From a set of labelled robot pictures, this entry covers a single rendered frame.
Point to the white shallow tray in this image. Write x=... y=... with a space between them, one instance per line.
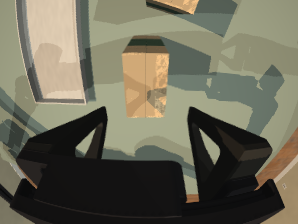
x=46 y=31

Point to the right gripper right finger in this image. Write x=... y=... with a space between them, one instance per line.
x=242 y=153

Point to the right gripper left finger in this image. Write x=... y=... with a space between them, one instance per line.
x=63 y=140

